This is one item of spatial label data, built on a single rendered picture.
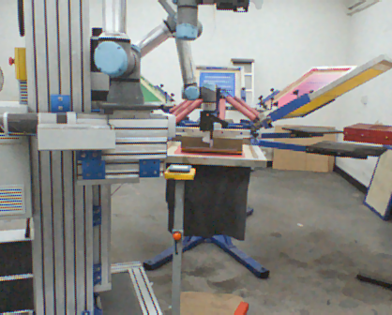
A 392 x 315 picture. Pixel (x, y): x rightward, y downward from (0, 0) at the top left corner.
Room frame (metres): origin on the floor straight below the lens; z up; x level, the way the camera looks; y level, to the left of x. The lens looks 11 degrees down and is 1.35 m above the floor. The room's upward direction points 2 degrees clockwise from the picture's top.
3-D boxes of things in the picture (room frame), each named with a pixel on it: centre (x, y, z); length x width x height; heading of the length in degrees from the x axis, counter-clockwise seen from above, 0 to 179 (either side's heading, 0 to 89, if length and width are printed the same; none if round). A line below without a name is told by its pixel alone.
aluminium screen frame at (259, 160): (2.32, -0.07, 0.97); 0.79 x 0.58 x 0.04; 177
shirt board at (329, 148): (3.01, -0.69, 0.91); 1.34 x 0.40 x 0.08; 57
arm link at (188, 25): (1.49, 0.05, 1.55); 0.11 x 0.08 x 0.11; 173
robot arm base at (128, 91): (1.64, 0.30, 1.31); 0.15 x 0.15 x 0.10
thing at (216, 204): (2.03, -0.06, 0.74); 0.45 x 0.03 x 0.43; 87
